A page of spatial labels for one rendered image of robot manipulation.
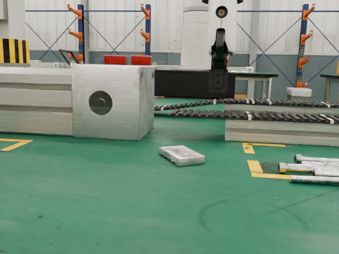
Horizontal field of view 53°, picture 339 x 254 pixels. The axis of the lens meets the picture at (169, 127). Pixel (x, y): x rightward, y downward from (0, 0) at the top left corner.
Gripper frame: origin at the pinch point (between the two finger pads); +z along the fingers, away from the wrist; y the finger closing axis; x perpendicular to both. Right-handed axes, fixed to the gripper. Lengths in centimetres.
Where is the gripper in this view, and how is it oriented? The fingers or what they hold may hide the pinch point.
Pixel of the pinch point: (218, 83)
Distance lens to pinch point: 65.7
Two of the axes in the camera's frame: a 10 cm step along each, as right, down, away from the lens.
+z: -0.2, 9.8, 1.8
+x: -9.9, -0.5, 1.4
